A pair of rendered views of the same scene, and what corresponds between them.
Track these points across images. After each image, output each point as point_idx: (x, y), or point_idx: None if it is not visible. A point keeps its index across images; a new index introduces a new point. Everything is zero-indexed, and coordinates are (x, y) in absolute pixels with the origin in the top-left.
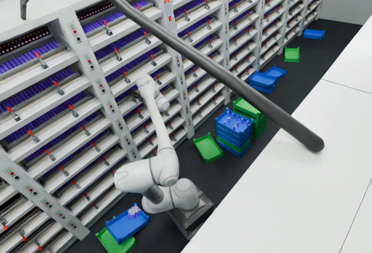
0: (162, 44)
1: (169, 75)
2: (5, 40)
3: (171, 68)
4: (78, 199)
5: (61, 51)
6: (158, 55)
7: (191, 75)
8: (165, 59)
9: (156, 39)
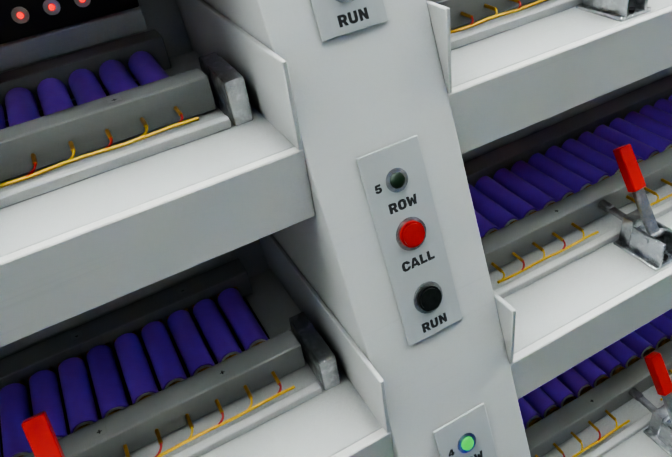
0: (209, 13)
1: (298, 430)
2: None
3: (339, 341)
4: None
5: None
6: (102, 138)
7: (632, 427)
8: (174, 188)
9: None
